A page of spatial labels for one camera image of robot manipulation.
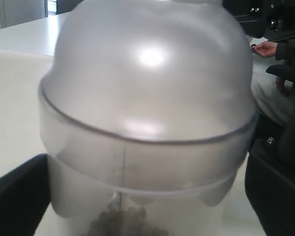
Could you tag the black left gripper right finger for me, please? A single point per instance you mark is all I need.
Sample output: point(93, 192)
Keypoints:
point(270, 189)

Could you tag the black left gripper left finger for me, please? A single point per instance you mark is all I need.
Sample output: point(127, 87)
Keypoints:
point(24, 197)

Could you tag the clear plastic shaker bottle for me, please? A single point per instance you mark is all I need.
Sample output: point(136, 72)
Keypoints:
point(146, 116)

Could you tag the person's dark sleeved forearm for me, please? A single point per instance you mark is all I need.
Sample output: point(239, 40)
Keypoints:
point(286, 51)

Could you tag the person's bare hand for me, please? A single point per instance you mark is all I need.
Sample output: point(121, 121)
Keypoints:
point(265, 49)

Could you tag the black office chair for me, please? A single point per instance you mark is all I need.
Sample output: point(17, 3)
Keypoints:
point(284, 71)

